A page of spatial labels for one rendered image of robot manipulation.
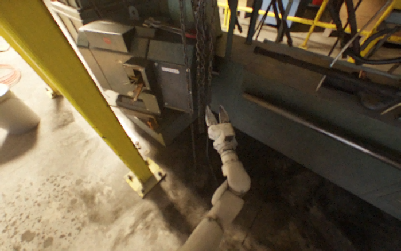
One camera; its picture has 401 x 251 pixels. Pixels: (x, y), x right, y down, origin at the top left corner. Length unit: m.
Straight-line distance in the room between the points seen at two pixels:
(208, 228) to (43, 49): 0.62
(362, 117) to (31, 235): 2.03
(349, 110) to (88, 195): 1.71
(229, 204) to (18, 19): 0.68
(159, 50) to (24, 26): 0.48
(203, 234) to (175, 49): 0.75
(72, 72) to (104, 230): 0.99
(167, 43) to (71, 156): 1.27
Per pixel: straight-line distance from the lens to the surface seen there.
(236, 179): 0.51
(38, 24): 0.60
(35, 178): 1.79
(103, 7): 1.58
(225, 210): 0.48
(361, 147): 1.14
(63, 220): 1.49
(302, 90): 1.09
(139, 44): 0.96
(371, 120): 1.14
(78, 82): 0.65
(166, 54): 0.86
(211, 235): 0.44
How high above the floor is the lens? 1.17
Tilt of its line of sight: 51 degrees down
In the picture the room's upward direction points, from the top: 1 degrees counter-clockwise
